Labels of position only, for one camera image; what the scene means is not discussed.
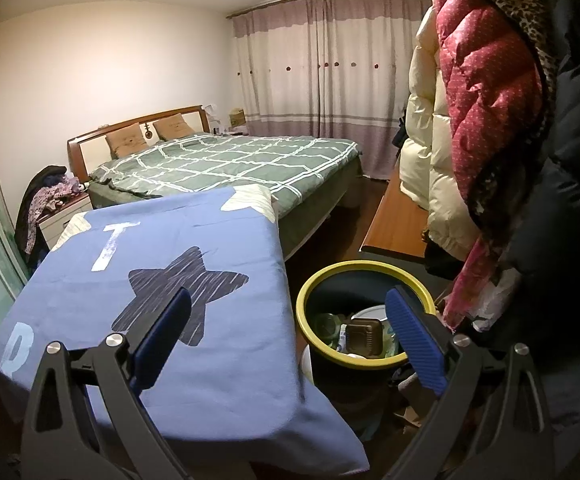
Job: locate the white plastic bag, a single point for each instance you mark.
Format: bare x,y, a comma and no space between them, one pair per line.
502,292

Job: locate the small cardboard box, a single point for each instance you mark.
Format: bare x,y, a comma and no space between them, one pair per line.
237,117

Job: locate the clothes pile on nightstand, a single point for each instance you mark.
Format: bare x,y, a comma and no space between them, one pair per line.
44,195

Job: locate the yellow-rimmed dark trash bin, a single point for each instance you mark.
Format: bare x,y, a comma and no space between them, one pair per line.
340,285

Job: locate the wooden bed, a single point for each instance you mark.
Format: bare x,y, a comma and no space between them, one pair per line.
84,142

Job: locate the wooden desk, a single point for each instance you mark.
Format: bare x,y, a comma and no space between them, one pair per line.
395,220

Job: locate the brown plastic tray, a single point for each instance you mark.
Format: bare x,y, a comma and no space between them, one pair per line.
365,338

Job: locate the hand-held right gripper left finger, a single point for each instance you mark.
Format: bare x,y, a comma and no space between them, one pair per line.
162,340

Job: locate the pink and white curtain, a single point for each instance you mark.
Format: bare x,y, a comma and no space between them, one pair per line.
320,70

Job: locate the leopard print garment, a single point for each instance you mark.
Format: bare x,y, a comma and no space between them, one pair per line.
520,0

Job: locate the dark clothes pile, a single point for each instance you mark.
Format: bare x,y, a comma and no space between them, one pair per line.
400,132

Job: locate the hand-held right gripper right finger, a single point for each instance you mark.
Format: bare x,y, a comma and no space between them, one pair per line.
415,340

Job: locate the blue star-printed blanket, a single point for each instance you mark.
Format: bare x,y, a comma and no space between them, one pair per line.
219,360

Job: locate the cream puffer jacket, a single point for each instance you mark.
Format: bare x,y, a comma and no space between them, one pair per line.
440,185

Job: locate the brown pillow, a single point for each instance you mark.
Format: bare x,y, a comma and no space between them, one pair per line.
127,142
172,127

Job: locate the green checked duvet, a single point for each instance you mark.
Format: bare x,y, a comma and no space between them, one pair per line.
229,165

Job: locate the white nightstand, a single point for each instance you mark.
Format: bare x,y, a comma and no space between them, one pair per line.
62,222

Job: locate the pink patterned scarf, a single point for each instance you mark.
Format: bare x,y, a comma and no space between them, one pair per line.
470,280

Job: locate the black puffer jacket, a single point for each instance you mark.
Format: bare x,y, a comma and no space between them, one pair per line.
570,185

